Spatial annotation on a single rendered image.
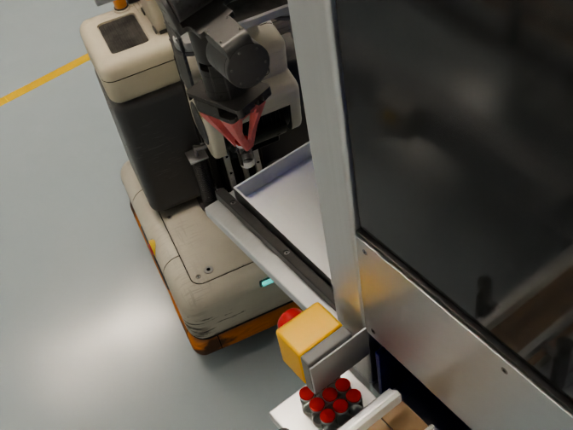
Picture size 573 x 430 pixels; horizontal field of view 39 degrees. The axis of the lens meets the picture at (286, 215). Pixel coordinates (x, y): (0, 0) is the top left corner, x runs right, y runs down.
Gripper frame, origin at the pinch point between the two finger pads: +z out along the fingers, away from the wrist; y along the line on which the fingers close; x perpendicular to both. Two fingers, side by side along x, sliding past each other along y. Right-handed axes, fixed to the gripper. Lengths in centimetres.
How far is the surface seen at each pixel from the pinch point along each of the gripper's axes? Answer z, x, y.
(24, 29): 93, 90, -247
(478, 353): -0.2, -14.2, 45.8
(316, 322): 12.6, -12.9, 21.2
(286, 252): 24.0, 1.9, 0.6
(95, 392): 108, -14, -78
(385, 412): 21.1, -14.9, 32.4
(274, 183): 24.4, 14.0, -12.6
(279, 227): 25.1, 6.4, -5.0
